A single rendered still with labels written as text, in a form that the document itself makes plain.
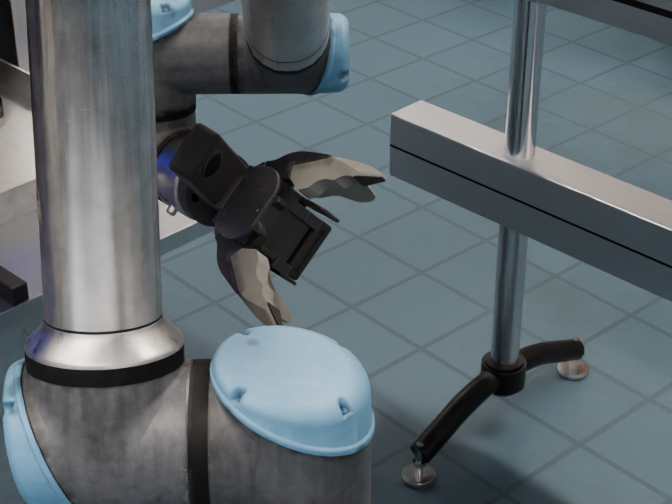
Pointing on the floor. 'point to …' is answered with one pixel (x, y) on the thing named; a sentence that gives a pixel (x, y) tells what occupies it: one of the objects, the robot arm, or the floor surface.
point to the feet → (514, 376)
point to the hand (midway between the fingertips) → (328, 250)
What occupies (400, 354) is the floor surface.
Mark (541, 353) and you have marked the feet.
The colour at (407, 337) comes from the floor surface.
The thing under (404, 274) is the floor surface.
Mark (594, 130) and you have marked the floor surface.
